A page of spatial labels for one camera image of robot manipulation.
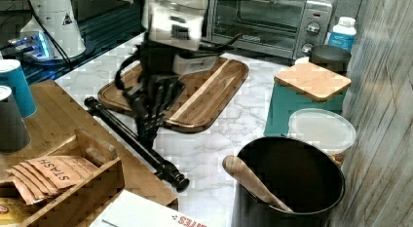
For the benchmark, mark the teal canister with wooden lid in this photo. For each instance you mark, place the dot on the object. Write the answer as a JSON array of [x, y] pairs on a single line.
[[303, 85]]

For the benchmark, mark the wooden serving tray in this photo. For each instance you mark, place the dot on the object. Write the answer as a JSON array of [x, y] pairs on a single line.
[[206, 94]]

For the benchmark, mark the white bottle with blue label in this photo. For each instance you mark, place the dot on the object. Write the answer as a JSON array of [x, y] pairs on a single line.
[[343, 33]]

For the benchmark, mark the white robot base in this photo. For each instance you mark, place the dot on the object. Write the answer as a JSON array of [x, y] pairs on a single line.
[[55, 33]]

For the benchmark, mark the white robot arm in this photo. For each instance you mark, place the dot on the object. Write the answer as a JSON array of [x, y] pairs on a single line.
[[178, 23]]

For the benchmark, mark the wooden tea bag organizer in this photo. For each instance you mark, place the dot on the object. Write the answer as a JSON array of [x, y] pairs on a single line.
[[79, 201]]

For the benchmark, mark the grey cylindrical can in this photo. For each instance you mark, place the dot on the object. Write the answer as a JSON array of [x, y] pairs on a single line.
[[13, 132]]

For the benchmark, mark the glass jar with white lid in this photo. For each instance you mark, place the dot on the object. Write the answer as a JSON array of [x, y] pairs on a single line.
[[328, 131]]

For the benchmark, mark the wooden drawer with black handle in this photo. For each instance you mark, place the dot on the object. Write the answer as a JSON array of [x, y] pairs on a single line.
[[165, 170]]

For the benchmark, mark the black utensil holder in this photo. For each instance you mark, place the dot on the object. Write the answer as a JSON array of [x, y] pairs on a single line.
[[305, 178]]

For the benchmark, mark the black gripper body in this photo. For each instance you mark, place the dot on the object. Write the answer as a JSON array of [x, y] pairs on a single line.
[[156, 60]]

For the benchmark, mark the blue cylindrical can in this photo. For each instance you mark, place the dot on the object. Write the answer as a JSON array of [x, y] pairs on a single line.
[[12, 76]]

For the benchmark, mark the dark grey metal pot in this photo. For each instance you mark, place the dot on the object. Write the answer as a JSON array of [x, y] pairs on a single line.
[[332, 58]]

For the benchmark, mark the white snack bites box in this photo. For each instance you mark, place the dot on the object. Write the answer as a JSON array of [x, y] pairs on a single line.
[[131, 210]]

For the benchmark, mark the silver toaster oven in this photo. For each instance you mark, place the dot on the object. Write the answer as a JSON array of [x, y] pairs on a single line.
[[282, 28]]

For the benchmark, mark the orange stash tea bags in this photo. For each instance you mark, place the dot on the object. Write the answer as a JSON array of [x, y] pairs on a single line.
[[49, 176]]

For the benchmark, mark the wooden spoon handle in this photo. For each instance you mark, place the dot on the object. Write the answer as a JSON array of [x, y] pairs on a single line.
[[240, 171]]

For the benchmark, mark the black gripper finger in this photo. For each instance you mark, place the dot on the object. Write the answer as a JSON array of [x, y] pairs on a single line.
[[166, 90], [142, 106]]

